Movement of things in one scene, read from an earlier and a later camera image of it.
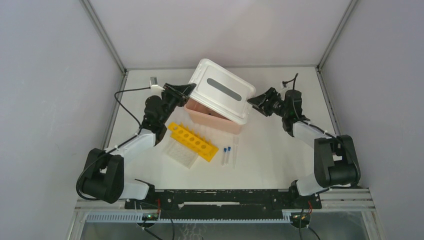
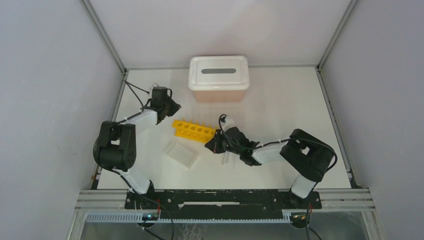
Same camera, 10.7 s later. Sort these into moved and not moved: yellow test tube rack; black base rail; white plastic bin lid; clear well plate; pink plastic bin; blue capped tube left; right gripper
Moved: pink plastic bin; white plastic bin lid; right gripper; yellow test tube rack
Not moved: clear well plate; black base rail; blue capped tube left
